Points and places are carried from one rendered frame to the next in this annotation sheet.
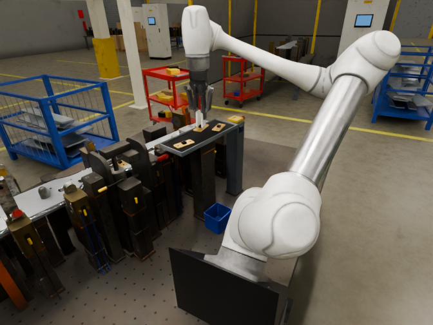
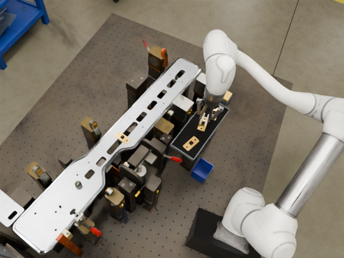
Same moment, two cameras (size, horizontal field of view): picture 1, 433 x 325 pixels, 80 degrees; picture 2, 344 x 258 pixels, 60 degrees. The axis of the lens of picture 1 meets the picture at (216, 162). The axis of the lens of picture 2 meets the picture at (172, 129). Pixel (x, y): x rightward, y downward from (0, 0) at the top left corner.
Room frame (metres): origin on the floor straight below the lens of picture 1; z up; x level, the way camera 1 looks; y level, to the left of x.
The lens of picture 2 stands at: (0.33, 0.42, 2.46)
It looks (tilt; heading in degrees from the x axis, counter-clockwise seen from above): 60 degrees down; 344
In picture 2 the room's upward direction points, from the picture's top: 11 degrees clockwise
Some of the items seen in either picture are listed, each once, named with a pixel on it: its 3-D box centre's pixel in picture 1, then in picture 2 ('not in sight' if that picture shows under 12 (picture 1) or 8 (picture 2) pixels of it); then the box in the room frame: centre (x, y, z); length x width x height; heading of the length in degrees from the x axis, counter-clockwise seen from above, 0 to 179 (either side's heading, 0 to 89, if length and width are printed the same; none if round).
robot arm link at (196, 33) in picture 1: (196, 29); (220, 71); (1.07, 0.06, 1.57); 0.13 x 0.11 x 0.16; 176
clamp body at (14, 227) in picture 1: (40, 261); (92, 234); (0.63, 0.63, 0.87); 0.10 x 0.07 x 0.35; 50
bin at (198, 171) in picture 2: (218, 218); (201, 170); (0.98, 0.00, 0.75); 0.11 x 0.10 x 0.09; 140
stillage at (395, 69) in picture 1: (403, 73); not in sight; (5.58, -3.95, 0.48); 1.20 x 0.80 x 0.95; 149
